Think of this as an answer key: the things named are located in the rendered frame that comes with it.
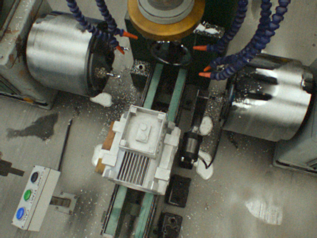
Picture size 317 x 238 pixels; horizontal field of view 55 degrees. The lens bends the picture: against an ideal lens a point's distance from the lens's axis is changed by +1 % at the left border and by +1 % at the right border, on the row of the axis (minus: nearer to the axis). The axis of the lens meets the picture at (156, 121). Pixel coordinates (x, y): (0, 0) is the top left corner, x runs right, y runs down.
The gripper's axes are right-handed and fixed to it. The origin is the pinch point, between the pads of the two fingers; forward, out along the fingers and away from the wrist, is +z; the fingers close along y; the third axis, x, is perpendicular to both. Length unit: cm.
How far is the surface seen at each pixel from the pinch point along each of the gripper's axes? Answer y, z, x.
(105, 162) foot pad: 9.0, 17.6, -15.2
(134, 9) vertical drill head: 41, -2, -32
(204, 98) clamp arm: 27, 17, -44
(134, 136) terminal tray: 17.3, 18.2, -22.8
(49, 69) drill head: 30.8, 0.4, 2.2
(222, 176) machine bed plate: 19, 61, -28
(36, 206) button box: -7.1, 9.4, -3.6
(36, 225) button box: -11.8, 11.3, -3.6
